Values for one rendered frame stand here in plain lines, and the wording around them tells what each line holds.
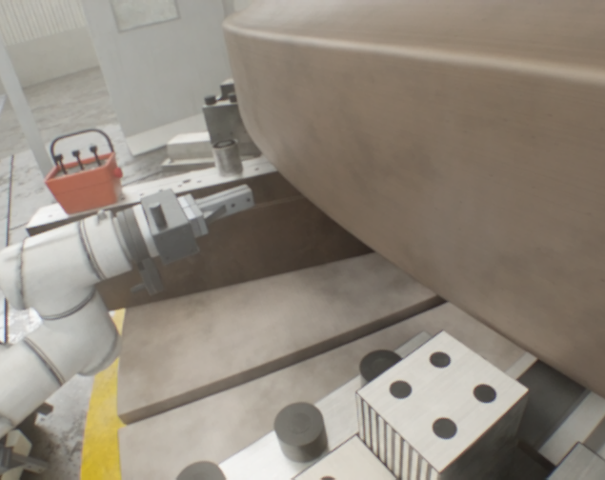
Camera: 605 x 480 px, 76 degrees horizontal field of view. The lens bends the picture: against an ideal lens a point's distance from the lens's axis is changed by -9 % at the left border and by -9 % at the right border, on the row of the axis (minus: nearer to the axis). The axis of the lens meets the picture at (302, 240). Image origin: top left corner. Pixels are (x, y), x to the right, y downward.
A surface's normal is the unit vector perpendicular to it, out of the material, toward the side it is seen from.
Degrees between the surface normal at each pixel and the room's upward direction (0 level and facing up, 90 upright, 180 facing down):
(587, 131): 90
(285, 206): 90
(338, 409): 0
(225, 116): 90
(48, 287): 90
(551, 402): 0
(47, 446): 0
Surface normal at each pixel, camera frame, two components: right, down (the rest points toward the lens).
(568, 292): -0.81, 0.40
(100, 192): 0.22, 0.61
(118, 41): 0.55, 0.39
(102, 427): -0.14, -0.83
